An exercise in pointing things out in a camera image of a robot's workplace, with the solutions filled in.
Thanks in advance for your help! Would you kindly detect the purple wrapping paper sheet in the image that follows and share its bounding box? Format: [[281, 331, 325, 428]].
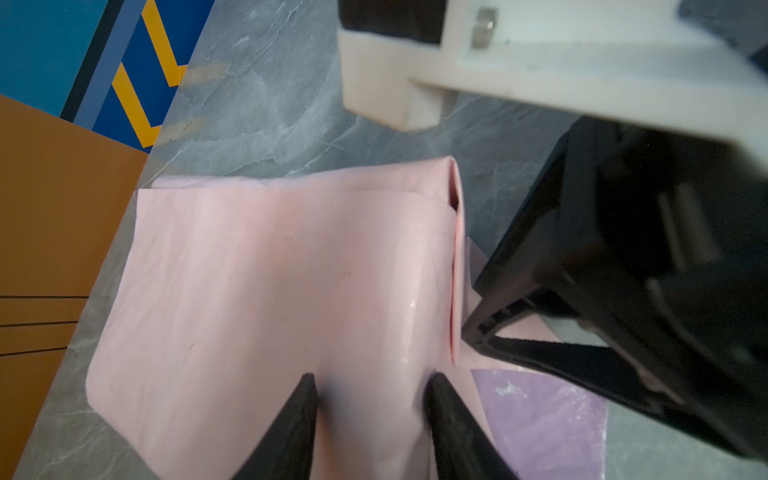
[[85, 157, 607, 479]]

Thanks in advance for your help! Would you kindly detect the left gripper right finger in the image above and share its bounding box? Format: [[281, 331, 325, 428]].
[[424, 372, 519, 480]]

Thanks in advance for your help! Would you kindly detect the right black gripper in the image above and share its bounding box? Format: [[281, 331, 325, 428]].
[[461, 118, 767, 460]]

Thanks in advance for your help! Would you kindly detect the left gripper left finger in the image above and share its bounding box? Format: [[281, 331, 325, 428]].
[[233, 373, 318, 480]]

